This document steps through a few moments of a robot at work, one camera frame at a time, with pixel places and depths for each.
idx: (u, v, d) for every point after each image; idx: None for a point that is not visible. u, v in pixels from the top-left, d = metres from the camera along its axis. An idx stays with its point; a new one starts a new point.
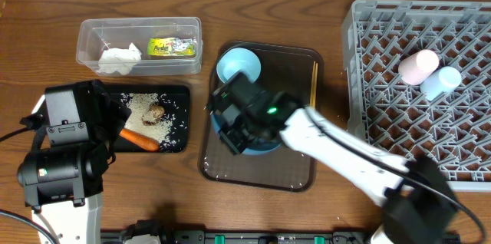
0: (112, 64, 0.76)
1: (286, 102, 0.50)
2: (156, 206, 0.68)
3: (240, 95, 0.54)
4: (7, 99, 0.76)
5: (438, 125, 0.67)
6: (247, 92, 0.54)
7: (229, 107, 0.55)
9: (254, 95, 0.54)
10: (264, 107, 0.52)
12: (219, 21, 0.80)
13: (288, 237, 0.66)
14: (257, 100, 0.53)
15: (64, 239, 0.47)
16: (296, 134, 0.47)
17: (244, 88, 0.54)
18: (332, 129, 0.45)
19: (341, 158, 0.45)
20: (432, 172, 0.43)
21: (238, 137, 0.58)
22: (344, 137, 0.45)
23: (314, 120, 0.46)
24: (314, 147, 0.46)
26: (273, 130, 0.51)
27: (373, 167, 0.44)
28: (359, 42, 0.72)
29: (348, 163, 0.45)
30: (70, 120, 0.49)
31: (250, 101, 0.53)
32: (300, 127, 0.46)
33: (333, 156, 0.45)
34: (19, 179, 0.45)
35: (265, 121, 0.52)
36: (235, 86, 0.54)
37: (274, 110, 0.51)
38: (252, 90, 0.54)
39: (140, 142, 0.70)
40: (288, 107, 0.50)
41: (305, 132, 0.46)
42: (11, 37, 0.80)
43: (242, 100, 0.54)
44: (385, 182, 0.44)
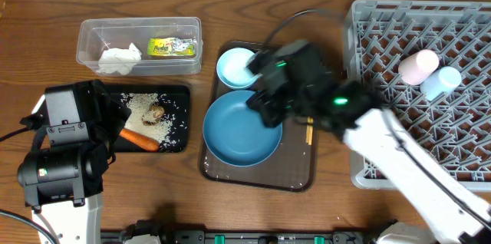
0: (112, 65, 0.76)
1: (357, 94, 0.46)
2: (156, 206, 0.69)
3: (302, 68, 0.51)
4: (7, 99, 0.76)
5: (437, 125, 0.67)
6: (311, 68, 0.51)
7: (278, 73, 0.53)
9: (316, 75, 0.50)
10: (324, 93, 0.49)
12: (219, 21, 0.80)
13: (288, 237, 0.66)
14: (319, 82, 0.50)
15: (64, 239, 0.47)
16: (365, 139, 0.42)
17: (308, 62, 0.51)
18: (412, 144, 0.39)
19: (418, 180, 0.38)
20: None
21: (275, 108, 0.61)
22: (424, 156, 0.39)
23: (394, 129, 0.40)
24: (383, 159, 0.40)
26: (333, 120, 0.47)
27: (453, 205, 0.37)
28: (359, 42, 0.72)
29: (422, 193, 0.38)
30: (70, 120, 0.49)
31: (312, 80, 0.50)
32: (374, 132, 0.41)
33: (407, 176, 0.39)
34: (19, 179, 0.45)
35: (330, 110, 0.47)
36: (303, 60, 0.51)
37: (342, 100, 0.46)
38: (317, 69, 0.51)
39: (140, 142, 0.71)
40: (361, 100, 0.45)
41: (379, 140, 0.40)
42: (11, 38, 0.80)
43: (302, 77, 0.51)
44: (464, 225, 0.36)
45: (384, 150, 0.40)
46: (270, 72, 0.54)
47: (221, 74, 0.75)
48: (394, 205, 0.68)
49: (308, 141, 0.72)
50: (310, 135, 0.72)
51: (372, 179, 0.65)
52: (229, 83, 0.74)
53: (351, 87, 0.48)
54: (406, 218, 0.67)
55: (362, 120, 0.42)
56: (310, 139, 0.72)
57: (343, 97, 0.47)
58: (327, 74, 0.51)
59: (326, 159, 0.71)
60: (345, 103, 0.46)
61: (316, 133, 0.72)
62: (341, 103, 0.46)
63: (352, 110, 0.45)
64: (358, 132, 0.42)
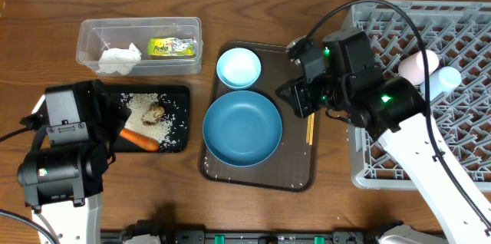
0: (112, 64, 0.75)
1: (404, 94, 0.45)
2: (157, 206, 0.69)
3: (350, 60, 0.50)
4: (7, 99, 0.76)
5: (437, 125, 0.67)
6: (359, 60, 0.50)
7: (321, 60, 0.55)
9: (363, 67, 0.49)
10: (368, 87, 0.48)
12: (219, 21, 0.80)
13: (288, 237, 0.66)
14: (366, 75, 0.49)
15: (64, 239, 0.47)
16: (405, 143, 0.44)
17: (359, 52, 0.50)
18: (449, 157, 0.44)
19: (445, 189, 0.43)
20: None
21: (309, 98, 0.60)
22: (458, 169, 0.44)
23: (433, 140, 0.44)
24: (419, 167, 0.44)
26: (374, 114, 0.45)
27: (470, 215, 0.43)
28: None
29: (454, 207, 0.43)
30: (70, 120, 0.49)
31: (357, 73, 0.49)
32: (416, 136, 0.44)
33: (437, 184, 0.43)
34: (19, 179, 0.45)
35: (369, 105, 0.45)
36: (352, 48, 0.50)
37: (387, 98, 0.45)
38: (366, 61, 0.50)
39: (140, 142, 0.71)
40: (407, 98, 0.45)
41: (416, 147, 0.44)
42: (11, 38, 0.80)
43: (349, 67, 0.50)
44: (472, 233, 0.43)
45: (420, 158, 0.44)
46: (313, 59, 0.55)
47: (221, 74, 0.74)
48: (394, 205, 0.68)
49: (308, 141, 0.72)
50: (311, 135, 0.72)
51: (372, 179, 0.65)
52: (229, 83, 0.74)
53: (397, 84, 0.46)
54: (406, 218, 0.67)
55: (404, 122, 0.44)
56: (310, 138, 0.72)
57: (386, 92, 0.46)
58: (375, 67, 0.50)
59: (326, 159, 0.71)
60: (390, 100, 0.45)
61: (316, 133, 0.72)
62: (386, 100, 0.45)
63: (396, 108, 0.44)
64: (399, 134, 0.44)
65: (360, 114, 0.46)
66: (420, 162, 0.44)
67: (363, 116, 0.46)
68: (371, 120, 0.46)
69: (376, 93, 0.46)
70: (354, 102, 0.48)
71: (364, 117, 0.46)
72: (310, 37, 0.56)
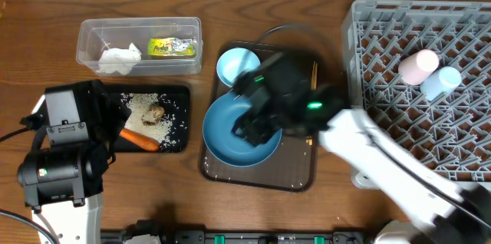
0: (112, 65, 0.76)
1: (331, 98, 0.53)
2: (157, 206, 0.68)
3: (278, 81, 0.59)
4: (7, 99, 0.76)
5: (437, 125, 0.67)
6: (288, 81, 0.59)
7: (260, 90, 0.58)
9: (291, 87, 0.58)
10: (301, 100, 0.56)
12: (219, 21, 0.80)
13: (288, 237, 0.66)
14: (294, 90, 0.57)
15: (64, 239, 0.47)
16: (340, 136, 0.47)
17: (282, 76, 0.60)
18: (383, 139, 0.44)
19: (387, 171, 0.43)
20: (483, 202, 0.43)
21: (262, 126, 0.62)
22: (392, 146, 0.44)
23: (364, 126, 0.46)
24: (359, 156, 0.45)
26: (311, 124, 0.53)
27: (423, 190, 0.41)
28: (359, 42, 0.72)
29: (398, 181, 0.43)
30: (70, 120, 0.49)
31: (288, 91, 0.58)
32: (348, 130, 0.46)
33: (380, 169, 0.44)
34: (19, 179, 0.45)
35: (304, 116, 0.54)
36: (275, 73, 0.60)
37: (317, 104, 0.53)
38: (291, 80, 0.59)
39: (140, 142, 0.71)
40: (332, 103, 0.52)
41: (351, 136, 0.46)
42: (11, 37, 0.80)
43: (280, 88, 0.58)
44: (434, 208, 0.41)
45: (357, 146, 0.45)
46: (253, 91, 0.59)
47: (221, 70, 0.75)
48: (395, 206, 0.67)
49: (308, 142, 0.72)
50: None
51: None
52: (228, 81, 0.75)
53: (327, 92, 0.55)
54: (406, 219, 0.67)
55: (337, 120, 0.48)
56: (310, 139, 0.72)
57: (316, 100, 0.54)
58: (302, 84, 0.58)
59: (326, 159, 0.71)
60: (318, 106, 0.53)
61: None
62: (315, 107, 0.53)
63: (327, 111, 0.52)
64: (332, 131, 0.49)
65: (304, 124, 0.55)
66: (358, 152, 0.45)
67: (302, 124, 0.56)
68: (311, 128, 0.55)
69: (307, 103, 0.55)
70: (291, 114, 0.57)
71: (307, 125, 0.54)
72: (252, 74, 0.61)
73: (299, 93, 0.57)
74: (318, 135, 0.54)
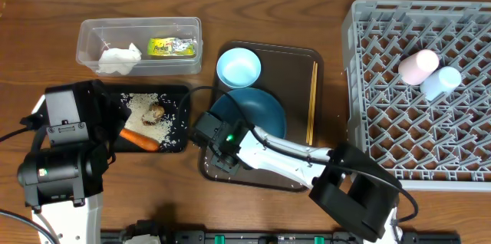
0: (112, 64, 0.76)
1: (239, 127, 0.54)
2: (157, 206, 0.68)
3: (204, 127, 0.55)
4: (7, 99, 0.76)
5: (437, 125, 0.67)
6: (209, 125, 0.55)
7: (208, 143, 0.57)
9: (214, 130, 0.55)
10: (223, 140, 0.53)
12: (219, 21, 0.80)
13: (288, 237, 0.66)
14: (219, 132, 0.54)
15: (64, 239, 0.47)
16: (245, 152, 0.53)
17: (204, 124, 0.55)
18: (273, 140, 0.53)
19: (281, 161, 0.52)
20: (353, 156, 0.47)
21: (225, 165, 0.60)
22: (285, 144, 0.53)
23: (259, 136, 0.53)
24: (261, 160, 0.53)
26: (234, 156, 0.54)
27: (303, 163, 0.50)
28: (359, 42, 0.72)
29: (286, 163, 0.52)
30: (70, 120, 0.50)
31: (212, 136, 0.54)
32: (248, 146, 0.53)
33: (275, 163, 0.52)
34: (19, 179, 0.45)
35: (225, 153, 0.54)
36: (199, 123, 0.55)
37: (230, 137, 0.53)
38: (213, 123, 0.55)
39: (140, 142, 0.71)
40: (242, 131, 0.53)
41: (252, 149, 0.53)
42: (11, 38, 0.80)
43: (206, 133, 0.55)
44: (315, 173, 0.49)
45: (257, 156, 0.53)
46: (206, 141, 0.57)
47: (237, 54, 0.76)
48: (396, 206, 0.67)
49: (308, 142, 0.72)
50: (310, 135, 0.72)
51: None
52: (228, 60, 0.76)
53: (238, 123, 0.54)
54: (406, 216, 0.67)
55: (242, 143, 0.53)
56: (310, 138, 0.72)
57: (229, 133, 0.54)
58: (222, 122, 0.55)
59: None
60: (232, 139, 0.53)
61: (316, 133, 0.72)
62: (229, 140, 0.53)
63: (238, 141, 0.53)
64: (242, 154, 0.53)
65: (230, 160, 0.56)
66: (257, 159, 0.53)
67: (228, 159, 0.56)
68: (234, 160, 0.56)
69: (225, 141, 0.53)
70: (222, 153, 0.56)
71: (230, 159, 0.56)
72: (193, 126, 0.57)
73: (221, 133, 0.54)
74: (243, 163, 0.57)
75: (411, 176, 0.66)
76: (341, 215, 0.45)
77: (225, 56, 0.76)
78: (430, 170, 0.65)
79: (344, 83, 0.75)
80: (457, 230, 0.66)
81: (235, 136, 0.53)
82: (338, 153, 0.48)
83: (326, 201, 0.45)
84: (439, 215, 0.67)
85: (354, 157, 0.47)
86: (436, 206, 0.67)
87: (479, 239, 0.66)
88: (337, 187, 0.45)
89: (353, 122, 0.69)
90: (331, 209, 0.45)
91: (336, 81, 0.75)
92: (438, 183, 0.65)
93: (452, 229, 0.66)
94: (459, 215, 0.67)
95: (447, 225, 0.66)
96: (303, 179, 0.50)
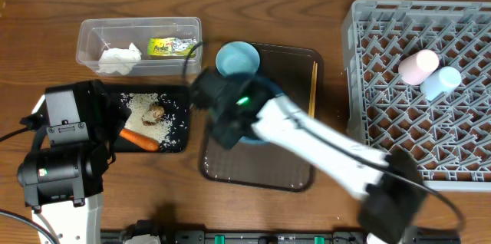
0: (112, 65, 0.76)
1: (255, 90, 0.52)
2: (157, 206, 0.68)
3: (209, 90, 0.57)
4: (6, 99, 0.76)
5: (438, 125, 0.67)
6: (215, 85, 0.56)
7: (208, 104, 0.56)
9: (221, 89, 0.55)
10: (232, 100, 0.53)
12: (219, 20, 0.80)
13: (288, 237, 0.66)
14: (225, 92, 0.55)
15: (64, 239, 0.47)
16: (270, 126, 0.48)
17: (211, 84, 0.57)
18: (306, 121, 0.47)
19: (317, 150, 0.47)
20: (408, 167, 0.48)
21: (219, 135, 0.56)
22: (319, 130, 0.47)
23: (288, 111, 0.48)
24: (290, 139, 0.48)
26: (245, 121, 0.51)
27: (352, 162, 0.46)
28: (359, 42, 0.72)
29: (326, 154, 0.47)
30: (70, 120, 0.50)
31: (218, 94, 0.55)
32: (276, 120, 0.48)
33: (308, 149, 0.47)
34: (19, 179, 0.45)
35: (235, 113, 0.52)
36: (205, 82, 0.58)
37: (244, 99, 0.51)
38: (219, 84, 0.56)
39: (140, 142, 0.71)
40: (258, 96, 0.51)
41: (281, 124, 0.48)
42: (11, 37, 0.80)
43: (213, 95, 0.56)
44: (364, 176, 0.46)
45: (286, 134, 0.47)
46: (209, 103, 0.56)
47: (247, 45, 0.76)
48: None
49: None
50: None
51: None
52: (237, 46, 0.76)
53: (251, 86, 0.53)
54: None
55: (264, 111, 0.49)
56: None
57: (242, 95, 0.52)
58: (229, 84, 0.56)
59: None
60: (246, 102, 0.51)
61: None
62: (243, 103, 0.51)
63: (254, 105, 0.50)
64: (264, 123, 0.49)
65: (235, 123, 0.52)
66: (284, 136, 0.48)
67: (234, 123, 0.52)
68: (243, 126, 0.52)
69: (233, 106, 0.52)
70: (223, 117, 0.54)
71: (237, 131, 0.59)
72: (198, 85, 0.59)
73: (227, 91, 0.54)
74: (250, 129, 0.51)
75: None
76: (387, 224, 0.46)
77: (219, 57, 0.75)
78: (430, 170, 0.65)
79: (344, 83, 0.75)
80: (456, 231, 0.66)
81: (250, 97, 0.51)
82: (394, 161, 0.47)
83: (379, 210, 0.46)
84: (439, 215, 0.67)
85: (409, 170, 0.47)
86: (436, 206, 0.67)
87: (479, 239, 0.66)
88: (391, 198, 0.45)
89: (353, 122, 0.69)
90: (380, 217, 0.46)
91: (336, 81, 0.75)
92: (438, 182, 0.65)
93: (452, 229, 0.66)
94: (459, 215, 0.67)
95: (447, 225, 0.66)
96: (347, 176, 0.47)
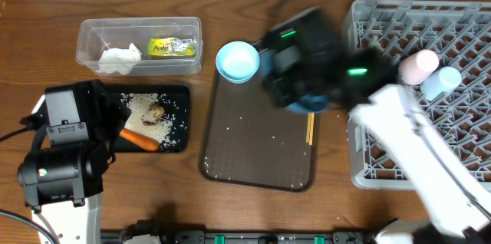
0: (112, 65, 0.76)
1: (370, 65, 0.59)
2: (157, 206, 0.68)
3: (308, 41, 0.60)
4: (6, 99, 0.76)
5: (438, 125, 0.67)
6: (317, 38, 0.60)
7: (288, 52, 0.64)
9: (327, 44, 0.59)
10: (335, 61, 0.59)
12: (219, 21, 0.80)
13: (288, 237, 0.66)
14: (329, 49, 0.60)
15: (64, 239, 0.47)
16: (380, 116, 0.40)
17: (311, 34, 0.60)
18: (431, 131, 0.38)
19: (428, 166, 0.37)
20: None
21: (287, 90, 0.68)
22: (442, 147, 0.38)
23: (409, 107, 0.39)
24: (397, 140, 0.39)
26: (331, 85, 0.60)
27: (460, 196, 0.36)
28: (359, 42, 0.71)
29: (436, 177, 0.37)
30: (70, 120, 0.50)
31: (320, 50, 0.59)
32: (392, 113, 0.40)
33: (414, 159, 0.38)
34: (20, 179, 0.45)
35: (332, 80, 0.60)
36: (310, 24, 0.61)
37: (360, 70, 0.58)
38: (323, 36, 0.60)
39: (140, 142, 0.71)
40: (374, 74, 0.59)
41: (394, 120, 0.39)
42: (11, 38, 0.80)
43: (312, 47, 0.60)
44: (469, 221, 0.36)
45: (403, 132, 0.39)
46: (285, 54, 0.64)
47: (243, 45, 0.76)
48: (395, 206, 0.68)
49: (308, 142, 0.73)
50: (310, 135, 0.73)
51: (372, 179, 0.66)
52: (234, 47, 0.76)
53: (363, 57, 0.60)
54: (406, 217, 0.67)
55: (379, 95, 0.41)
56: (310, 138, 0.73)
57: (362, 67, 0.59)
58: (334, 39, 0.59)
59: (326, 159, 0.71)
60: (361, 74, 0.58)
61: (316, 133, 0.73)
62: (354, 75, 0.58)
63: (370, 79, 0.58)
64: (374, 107, 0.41)
65: (315, 86, 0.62)
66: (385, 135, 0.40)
67: (333, 91, 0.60)
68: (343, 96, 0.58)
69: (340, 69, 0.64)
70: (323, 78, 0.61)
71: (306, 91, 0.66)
72: (288, 30, 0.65)
73: (329, 53, 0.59)
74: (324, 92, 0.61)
75: None
76: None
77: (219, 56, 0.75)
78: None
79: None
80: None
81: (368, 71, 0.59)
82: None
83: None
84: None
85: None
86: None
87: None
88: None
89: (353, 122, 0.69)
90: None
91: None
92: None
93: None
94: None
95: None
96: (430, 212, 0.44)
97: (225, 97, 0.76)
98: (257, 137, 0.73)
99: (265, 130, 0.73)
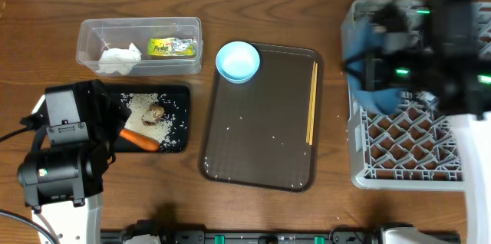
0: (112, 65, 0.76)
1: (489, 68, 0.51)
2: (157, 206, 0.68)
3: (445, 27, 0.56)
4: (6, 99, 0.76)
5: (438, 125, 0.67)
6: (460, 24, 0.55)
7: (397, 40, 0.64)
9: (459, 36, 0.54)
10: (463, 56, 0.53)
12: (219, 21, 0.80)
13: (288, 237, 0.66)
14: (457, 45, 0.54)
15: (64, 239, 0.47)
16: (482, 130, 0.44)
17: (455, 23, 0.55)
18: None
19: None
20: None
21: (381, 74, 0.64)
22: None
23: None
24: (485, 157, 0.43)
26: (451, 79, 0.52)
27: None
28: None
29: None
30: (70, 120, 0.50)
31: (453, 41, 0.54)
32: None
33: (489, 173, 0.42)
34: (19, 179, 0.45)
35: (452, 70, 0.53)
36: (453, 16, 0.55)
37: (486, 78, 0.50)
38: (464, 26, 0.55)
39: (140, 142, 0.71)
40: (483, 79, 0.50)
41: None
42: (11, 38, 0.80)
43: (449, 36, 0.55)
44: None
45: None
46: (394, 37, 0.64)
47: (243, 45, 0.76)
48: (395, 206, 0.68)
49: (308, 141, 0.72)
50: (310, 135, 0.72)
51: (372, 179, 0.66)
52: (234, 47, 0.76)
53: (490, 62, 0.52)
54: (406, 218, 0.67)
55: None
56: (310, 138, 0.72)
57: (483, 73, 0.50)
58: (472, 37, 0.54)
59: (326, 159, 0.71)
60: (483, 77, 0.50)
61: (316, 133, 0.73)
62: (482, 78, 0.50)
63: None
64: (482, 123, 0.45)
65: (426, 76, 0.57)
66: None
67: (451, 87, 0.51)
68: (459, 93, 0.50)
69: (394, 66, 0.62)
70: (443, 67, 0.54)
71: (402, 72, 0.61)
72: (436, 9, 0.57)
73: (458, 46, 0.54)
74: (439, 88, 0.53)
75: (411, 176, 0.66)
76: None
77: (219, 56, 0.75)
78: (430, 170, 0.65)
79: (344, 83, 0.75)
80: (457, 231, 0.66)
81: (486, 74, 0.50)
82: None
83: None
84: (439, 215, 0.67)
85: None
86: (436, 206, 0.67)
87: None
88: None
89: (353, 122, 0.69)
90: None
91: (336, 81, 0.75)
92: (437, 183, 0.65)
93: (452, 229, 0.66)
94: (458, 215, 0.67)
95: (447, 225, 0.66)
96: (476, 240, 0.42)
97: (225, 98, 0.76)
98: (258, 137, 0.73)
99: (265, 130, 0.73)
